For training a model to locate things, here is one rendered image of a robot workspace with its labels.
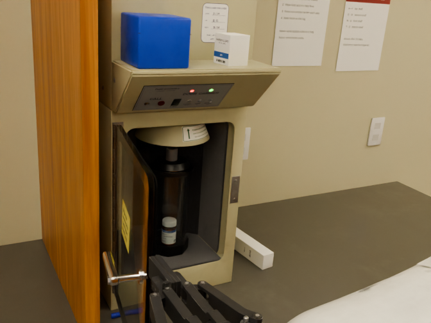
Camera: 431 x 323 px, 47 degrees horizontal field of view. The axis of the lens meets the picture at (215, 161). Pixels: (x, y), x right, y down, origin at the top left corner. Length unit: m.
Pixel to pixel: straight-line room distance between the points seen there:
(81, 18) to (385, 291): 0.69
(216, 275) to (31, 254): 0.51
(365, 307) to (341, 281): 1.10
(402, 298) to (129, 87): 0.70
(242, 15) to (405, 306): 0.87
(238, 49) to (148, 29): 0.21
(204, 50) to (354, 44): 0.93
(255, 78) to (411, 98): 1.25
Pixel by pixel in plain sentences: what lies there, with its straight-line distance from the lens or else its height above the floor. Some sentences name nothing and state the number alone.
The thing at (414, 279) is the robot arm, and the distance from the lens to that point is 0.34.
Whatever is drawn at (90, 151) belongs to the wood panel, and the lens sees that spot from 0.93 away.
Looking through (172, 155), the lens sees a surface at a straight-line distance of 1.20.
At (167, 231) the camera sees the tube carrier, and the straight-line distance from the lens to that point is 1.24.
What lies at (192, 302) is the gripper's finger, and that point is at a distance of 0.60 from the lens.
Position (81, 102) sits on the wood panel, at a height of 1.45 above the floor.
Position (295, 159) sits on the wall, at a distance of 1.86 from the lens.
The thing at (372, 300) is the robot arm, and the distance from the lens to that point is 0.32.
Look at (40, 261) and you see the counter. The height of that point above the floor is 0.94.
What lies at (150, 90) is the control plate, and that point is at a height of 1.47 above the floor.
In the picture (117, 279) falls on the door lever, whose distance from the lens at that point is 0.84.
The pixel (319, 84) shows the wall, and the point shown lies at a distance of 1.84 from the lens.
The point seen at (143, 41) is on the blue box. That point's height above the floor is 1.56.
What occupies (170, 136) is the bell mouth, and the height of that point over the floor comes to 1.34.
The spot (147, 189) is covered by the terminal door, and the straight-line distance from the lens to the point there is 0.74.
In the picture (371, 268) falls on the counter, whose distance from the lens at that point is 1.50.
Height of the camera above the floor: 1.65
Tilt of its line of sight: 19 degrees down
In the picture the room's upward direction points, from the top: 4 degrees clockwise
